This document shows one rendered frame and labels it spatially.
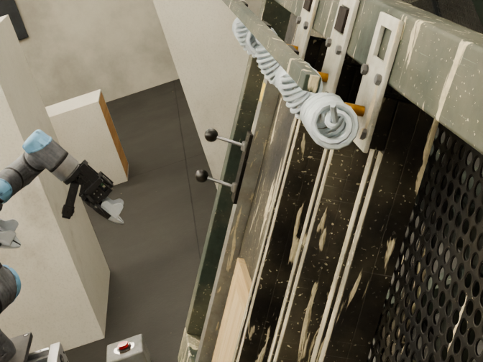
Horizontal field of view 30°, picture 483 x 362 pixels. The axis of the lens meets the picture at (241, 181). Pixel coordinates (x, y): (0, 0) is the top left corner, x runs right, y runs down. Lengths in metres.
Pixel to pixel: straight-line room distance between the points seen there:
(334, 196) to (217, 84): 4.65
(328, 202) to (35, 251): 3.49
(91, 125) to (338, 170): 5.98
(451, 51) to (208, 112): 5.20
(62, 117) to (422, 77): 6.42
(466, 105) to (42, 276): 4.14
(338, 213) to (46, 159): 1.18
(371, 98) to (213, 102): 4.95
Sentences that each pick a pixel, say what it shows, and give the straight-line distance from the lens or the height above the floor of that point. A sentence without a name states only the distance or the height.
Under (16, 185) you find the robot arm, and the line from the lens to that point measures 2.57.
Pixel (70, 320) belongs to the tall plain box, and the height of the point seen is 0.17.
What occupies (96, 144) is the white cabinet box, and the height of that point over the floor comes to 0.38.
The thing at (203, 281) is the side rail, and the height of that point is 1.06.
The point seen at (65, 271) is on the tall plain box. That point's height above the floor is 0.45.
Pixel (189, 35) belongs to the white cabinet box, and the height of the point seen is 1.20.
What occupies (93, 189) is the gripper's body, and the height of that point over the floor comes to 1.48.
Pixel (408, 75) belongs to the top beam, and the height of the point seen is 1.90.
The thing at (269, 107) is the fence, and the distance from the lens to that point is 2.41.
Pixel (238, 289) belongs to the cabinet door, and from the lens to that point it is 2.36.
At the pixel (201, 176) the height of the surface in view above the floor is 1.45.
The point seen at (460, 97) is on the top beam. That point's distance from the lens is 1.03.
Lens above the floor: 2.24
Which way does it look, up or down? 19 degrees down
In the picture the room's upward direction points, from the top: 18 degrees counter-clockwise
